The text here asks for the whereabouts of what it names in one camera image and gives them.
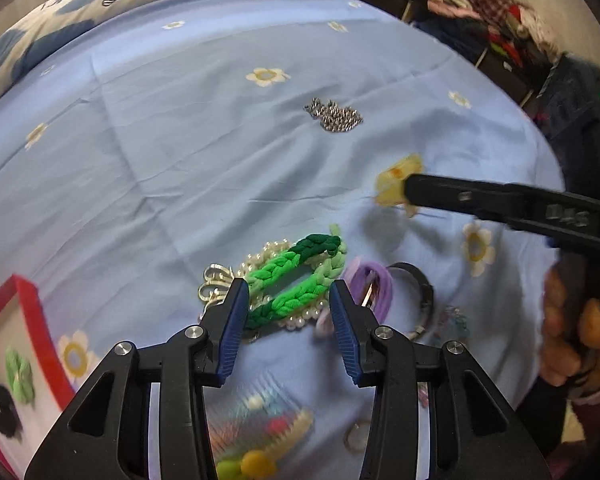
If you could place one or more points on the red jewelry tray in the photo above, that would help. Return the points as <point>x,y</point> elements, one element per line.
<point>38,370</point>

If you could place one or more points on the person's right hand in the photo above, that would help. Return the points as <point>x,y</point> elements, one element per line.
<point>571,346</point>

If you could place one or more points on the clear hair comb with beads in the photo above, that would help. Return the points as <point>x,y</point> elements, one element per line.
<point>254,427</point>

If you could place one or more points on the mesh band wristwatch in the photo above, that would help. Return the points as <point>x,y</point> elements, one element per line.
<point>426,298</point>

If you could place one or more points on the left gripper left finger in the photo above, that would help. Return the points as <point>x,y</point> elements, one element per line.
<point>103,432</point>

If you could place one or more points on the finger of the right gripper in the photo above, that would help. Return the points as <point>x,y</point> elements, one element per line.
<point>521,207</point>

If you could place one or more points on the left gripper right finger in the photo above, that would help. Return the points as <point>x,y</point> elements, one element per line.
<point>473,431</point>

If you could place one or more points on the blue floral bed sheet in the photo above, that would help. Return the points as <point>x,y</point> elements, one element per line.
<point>192,132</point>

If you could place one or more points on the pile of clothes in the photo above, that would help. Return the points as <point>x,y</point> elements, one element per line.
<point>507,40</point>

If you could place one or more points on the yellow hair claw clip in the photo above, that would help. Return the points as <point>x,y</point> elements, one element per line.
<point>389,184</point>

